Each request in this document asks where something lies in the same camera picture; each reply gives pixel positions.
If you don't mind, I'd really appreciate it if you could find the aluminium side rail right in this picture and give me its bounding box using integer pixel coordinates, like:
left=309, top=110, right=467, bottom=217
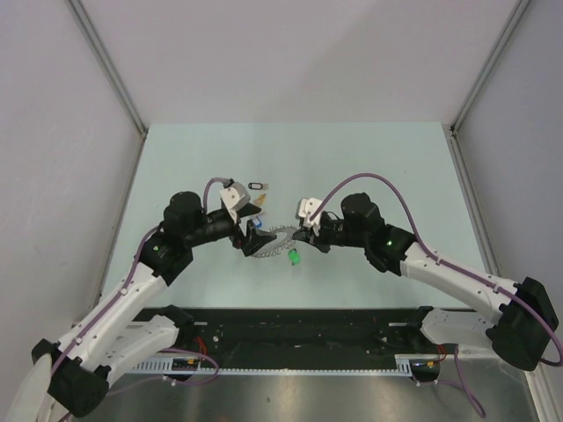
left=444, top=125, right=548, bottom=421

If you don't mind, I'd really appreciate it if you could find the green key tag with key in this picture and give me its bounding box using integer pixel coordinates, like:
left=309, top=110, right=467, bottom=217
left=288, top=249, right=301, bottom=266

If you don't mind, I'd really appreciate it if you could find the aluminium frame post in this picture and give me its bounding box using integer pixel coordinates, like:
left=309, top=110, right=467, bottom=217
left=450, top=0, right=533, bottom=135
left=65, top=0, right=148, bottom=139

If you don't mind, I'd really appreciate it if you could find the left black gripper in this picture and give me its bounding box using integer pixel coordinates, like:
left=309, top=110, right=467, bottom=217
left=185, top=203, right=275, bottom=256

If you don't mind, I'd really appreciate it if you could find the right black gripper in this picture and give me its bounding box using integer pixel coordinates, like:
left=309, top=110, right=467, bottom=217
left=293, top=215, right=368, bottom=254

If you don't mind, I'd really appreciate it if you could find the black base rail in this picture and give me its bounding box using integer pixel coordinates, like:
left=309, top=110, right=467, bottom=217
left=135, top=307, right=450, bottom=367

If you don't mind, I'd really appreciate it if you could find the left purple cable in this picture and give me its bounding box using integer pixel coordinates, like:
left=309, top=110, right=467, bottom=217
left=48, top=177, right=234, bottom=422

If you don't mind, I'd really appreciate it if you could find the white slotted cable duct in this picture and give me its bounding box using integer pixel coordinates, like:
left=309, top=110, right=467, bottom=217
left=131, top=353, right=436, bottom=377

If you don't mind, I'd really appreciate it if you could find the brass key with tan tag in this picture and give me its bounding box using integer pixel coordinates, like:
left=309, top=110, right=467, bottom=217
left=255, top=193, right=267, bottom=207

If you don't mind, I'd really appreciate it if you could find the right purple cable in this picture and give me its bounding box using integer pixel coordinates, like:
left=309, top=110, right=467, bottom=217
left=310, top=172, right=563, bottom=417

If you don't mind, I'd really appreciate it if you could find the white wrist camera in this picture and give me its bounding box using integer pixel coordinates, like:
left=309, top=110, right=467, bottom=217
left=296, top=198, right=323, bottom=236
left=219, top=179, right=250, bottom=223

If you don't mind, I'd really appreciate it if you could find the black key tag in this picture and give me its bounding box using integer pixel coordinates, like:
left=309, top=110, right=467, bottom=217
left=247, top=182, right=269, bottom=191

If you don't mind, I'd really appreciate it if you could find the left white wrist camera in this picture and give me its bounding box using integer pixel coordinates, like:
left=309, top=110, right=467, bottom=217
left=219, top=179, right=250, bottom=223

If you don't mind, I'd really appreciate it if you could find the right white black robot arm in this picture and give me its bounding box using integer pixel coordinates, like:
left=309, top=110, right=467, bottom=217
left=292, top=193, right=559, bottom=371

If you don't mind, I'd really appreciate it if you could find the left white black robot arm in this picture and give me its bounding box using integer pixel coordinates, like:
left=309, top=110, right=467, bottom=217
left=32, top=180, right=275, bottom=418

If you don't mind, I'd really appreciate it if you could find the right aluminium frame post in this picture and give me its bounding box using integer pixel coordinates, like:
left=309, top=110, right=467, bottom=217
left=450, top=0, right=533, bottom=135

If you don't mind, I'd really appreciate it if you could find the purple cable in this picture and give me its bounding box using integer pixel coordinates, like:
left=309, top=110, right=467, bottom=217
left=310, top=172, right=563, bottom=417
left=48, top=177, right=234, bottom=422

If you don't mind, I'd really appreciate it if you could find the blue key tag right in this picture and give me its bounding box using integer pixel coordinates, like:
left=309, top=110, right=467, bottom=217
left=252, top=215, right=263, bottom=229

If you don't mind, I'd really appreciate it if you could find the left aluminium frame post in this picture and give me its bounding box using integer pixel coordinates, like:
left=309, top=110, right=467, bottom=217
left=65, top=0, right=148, bottom=139

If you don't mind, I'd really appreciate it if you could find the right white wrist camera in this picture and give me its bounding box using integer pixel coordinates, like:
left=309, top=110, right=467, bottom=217
left=296, top=198, right=323, bottom=236

